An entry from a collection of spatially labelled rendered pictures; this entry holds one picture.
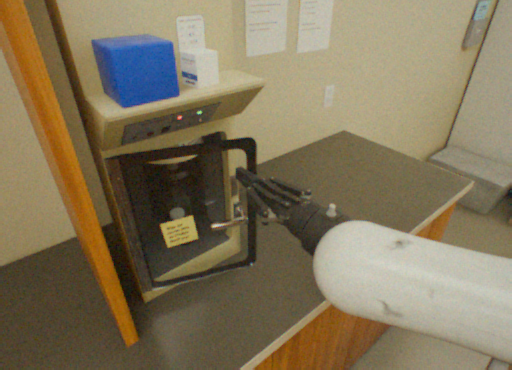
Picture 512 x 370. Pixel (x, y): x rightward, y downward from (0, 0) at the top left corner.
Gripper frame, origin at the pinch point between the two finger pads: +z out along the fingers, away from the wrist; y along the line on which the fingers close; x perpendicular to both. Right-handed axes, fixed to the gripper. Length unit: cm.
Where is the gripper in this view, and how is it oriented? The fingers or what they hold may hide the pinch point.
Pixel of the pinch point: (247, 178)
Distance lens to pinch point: 69.8
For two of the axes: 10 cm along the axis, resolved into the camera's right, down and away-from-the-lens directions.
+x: 0.0, 8.5, 5.3
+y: -7.8, 3.3, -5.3
